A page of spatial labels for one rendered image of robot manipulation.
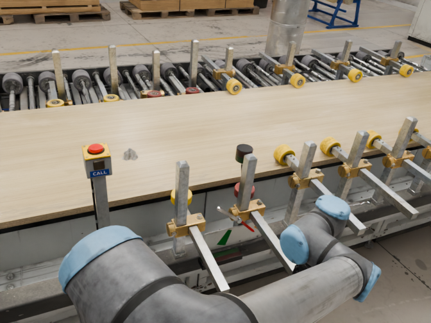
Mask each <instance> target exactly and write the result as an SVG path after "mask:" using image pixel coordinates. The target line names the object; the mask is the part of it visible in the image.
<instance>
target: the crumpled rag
mask: <svg viewBox="0 0 431 323"><path fill-rule="evenodd" d="M137 158H138V155H137V154H136V152H135V151H134V150H132V149H131V148H129V149H128V150H127V151H125V152H124V156H123V157H122V158H121V159H122V160H125V161H128V160H134V161H135V160H136V159H137Z"/></svg>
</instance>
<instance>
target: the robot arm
mask: <svg viewBox="0 0 431 323"><path fill-rule="evenodd" d="M350 212H351V210H350V207H349V205H348V204H347V203H346V202H345V201H343V200H342V199H340V198H338V197H336V196H333V195H322V196H320V197H319V198H318V199H317V201H316V205H315V207H314V209H313V210H311V211H309V212H308V213H307V214H306V215H304V216H302V218H300V219H299V220H297V221H296V222H295V223H293V224H291V225H289V226H288V227H287V229H285V230H284V231H283V232H282V234H281V235H280V247H281V249H282V252H283V253H284V255H285V257H286V258H287V259H288V260H289V261H291V262H292V263H295V264H296V265H295V266H294V270H293V272H292V275H291V276H289V277H286V278H283V279H281V280H279V281H276V282H274V283H271V284H269V285H266V286H263V287H261V288H258V289H256V290H253V291H251V292H248V293H246V294H243V295H240V296H238V297H237V296H235V295H232V294H229V293H224V292H218V293H214V294H210V295H205V294H201V293H199V292H196V291H194V290H192V289H190V288H189V287H188V286H187V285H186V284H185V283H184V282H183V281H182V280H181V279H180V278H179V277H178V276H177V275H176V274H175V273H174V272H173V271H172V270H171V269H170V268H169V267H168V266H167V265H166V264H165V263H164V262H163V261H162V260H161V259H160V258H159V257H158V256H157V255H156V254H155V253H154V252H153V251H152V250H151V249H150V248H149V247H148V246H147V245H146V244H145V243H144V242H143V239H142V237H141V236H139V235H136V234H135V233H134V232H133V231H132V230H131V229H129V228H127V227H125V226H108V227H105V228H101V229H99V230H97V231H95V232H93V233H91V234H89V235H87V236H86V237H85V238H83V239H82V240H80V241H79V242H78V243H77V244H76V245H75V246H74V247H73V248H72V249H71V251H70V252H69V253H68V254H67V255H66V256H65V258H64V259H63V261H62V263H61V265H60V268H59V271H58V279H59V282H60V284H61V285H62V291H63V292H64V293H65V294H67V295H68V296H69V298H70V299H71V301H72V303H73V304H74V306H75V308H76V311H77V314H78V318H79V321H80V323H316V322H317V321H318V320H320V319H321V318H323V317H324V316H325V315H327V314H329V313H330V312H331V311H333V310H334V309H336V308H337V307H338V306H340V305H341V304H342V303H344V302H345V301H347V300H348V299H350V298H353V299H354V300H355V301H358V302H364V300H365V299H366V297H367V296H368V294H369V293H370V291H371V290H372V288H373V287H374V285H375V283H376V282H377V280H378V278H379V277H380V275H381V270H380V268H379V267H377V266H376V265H375V264H374V263H373V262H372V261H369V260H367V259H365V258H364V257H363V256H361V255H360V254H358V253H356V252H355V251H354V250H352V249H350V248H349V247H348V246H346V245H344V244H343V243H342V242H340V239H341V236H342V233H343V231H344V228H345V226H346V223H347V221H348V219H349V218H350Z"/></svg>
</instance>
